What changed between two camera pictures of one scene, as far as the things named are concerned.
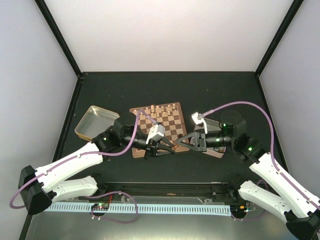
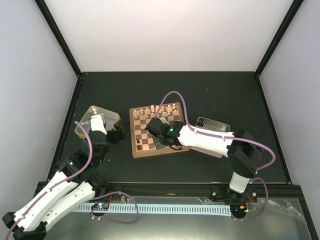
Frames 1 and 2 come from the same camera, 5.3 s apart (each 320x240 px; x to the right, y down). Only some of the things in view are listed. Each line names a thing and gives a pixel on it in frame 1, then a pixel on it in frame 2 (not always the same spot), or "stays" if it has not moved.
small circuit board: (100, 206) stays
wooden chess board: (171, 117) stays
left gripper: (152, 146) → (120, 131)
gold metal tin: (96, 121) stays
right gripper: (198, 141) → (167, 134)
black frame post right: (290, 15) stays
